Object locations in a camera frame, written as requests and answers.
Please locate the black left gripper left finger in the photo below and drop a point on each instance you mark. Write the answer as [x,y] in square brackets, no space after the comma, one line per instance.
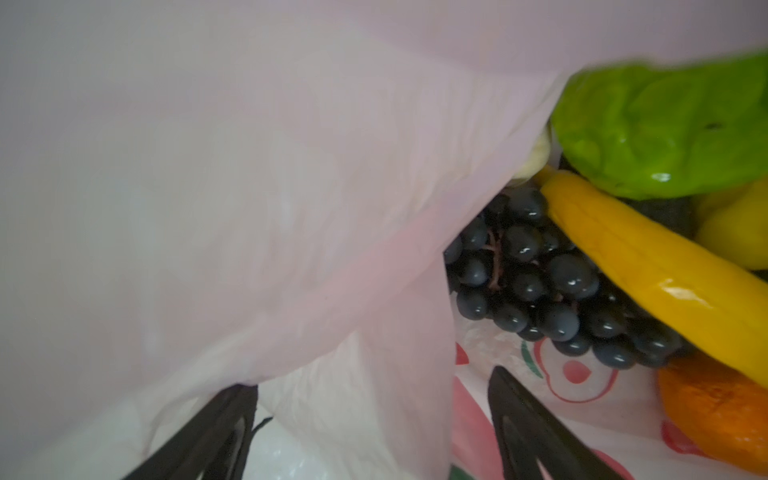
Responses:
[214,444]

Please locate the yellow fake banana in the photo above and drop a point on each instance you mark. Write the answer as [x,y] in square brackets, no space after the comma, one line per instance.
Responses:
[716,305]

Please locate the dark fake grape bunch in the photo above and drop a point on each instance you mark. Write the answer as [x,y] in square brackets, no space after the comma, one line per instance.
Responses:
[514,266]

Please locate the pale fake garlic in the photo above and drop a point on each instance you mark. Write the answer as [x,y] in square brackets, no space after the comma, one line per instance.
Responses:
[536,160]

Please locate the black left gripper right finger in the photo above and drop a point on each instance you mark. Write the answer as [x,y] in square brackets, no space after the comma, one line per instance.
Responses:
[532,441]

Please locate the pink printed plastic bag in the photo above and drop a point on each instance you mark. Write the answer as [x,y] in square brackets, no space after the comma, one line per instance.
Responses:
[198,194]

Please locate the orange fake orange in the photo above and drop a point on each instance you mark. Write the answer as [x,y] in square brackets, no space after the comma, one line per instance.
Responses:
[723,412]

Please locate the yellow fake lemon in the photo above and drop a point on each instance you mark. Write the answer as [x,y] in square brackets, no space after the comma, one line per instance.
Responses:
[732,224]

